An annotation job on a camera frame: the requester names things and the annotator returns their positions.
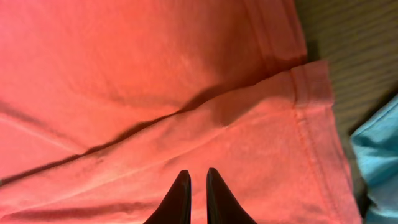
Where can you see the red soccer t-shirt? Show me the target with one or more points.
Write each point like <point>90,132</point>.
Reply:
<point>104,103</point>

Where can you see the light blue t-shirt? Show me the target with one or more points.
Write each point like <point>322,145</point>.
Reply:
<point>375,146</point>

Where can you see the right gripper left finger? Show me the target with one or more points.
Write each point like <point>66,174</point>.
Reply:
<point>175,208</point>

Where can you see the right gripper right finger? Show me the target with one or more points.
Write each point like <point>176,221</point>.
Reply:
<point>222,206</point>

